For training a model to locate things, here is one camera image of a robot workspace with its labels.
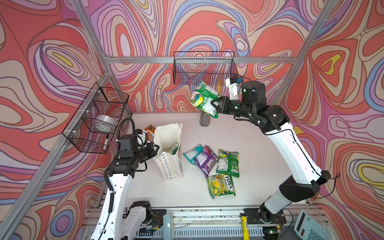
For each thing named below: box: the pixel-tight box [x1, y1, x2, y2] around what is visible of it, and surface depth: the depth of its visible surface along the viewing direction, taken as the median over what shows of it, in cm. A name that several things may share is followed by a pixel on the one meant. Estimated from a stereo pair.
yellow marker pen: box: [241, 216, 250, 240], surface depth 71 cm
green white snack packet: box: [216, 149, 240, 178], surface depth 92 cm
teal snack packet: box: [183, 143, 204, 165], surface depth 95 cm
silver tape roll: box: [91, 114, 117, 134], surface depth 73 cm
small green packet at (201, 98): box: [190, 80, 222, 118], surface depth 64 cm
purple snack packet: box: [194, 145, 219, 177], surface depth 90 cm
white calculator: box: [293, 209, 331, 240], surface depth 70 cm
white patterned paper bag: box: [153, 123, 184, 182], surface depth 80 cm
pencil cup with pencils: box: [199, 111, 211, 127], surface depth 110 cm
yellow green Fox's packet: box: [206, 174, 236, 199], surface depth 82 cm
